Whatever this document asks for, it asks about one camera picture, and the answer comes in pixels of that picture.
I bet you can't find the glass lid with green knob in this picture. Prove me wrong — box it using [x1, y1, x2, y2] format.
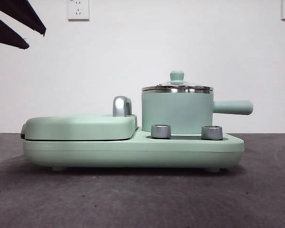
[141, 69, 214, 94]

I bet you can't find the mint green griddle cover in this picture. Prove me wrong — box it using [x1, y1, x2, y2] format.
[20, 114, 139, 141]

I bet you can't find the mint green breakfast machine base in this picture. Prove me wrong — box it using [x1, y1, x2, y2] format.
[22, 126, 245, 172]

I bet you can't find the silver control knob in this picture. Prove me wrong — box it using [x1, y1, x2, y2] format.
[150, 124, 172, 139]
[200, 125, 223, 140]

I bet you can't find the chrome griddle cover handle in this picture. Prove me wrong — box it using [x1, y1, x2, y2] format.
[112, 95, 133, 117]

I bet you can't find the mint green pot with handle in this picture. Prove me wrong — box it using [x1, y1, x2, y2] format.
[141, 90, 254, 134]

